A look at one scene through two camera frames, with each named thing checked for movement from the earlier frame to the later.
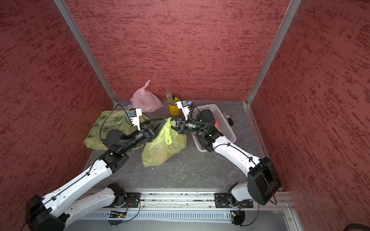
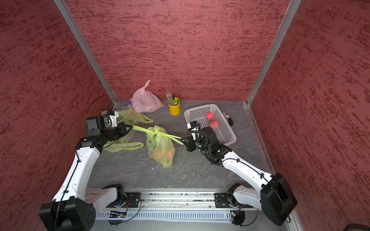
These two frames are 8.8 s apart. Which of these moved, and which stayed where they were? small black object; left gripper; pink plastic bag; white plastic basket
Moved: left gripper
Stayed: white plastic basket; small black object; pink plastic bag
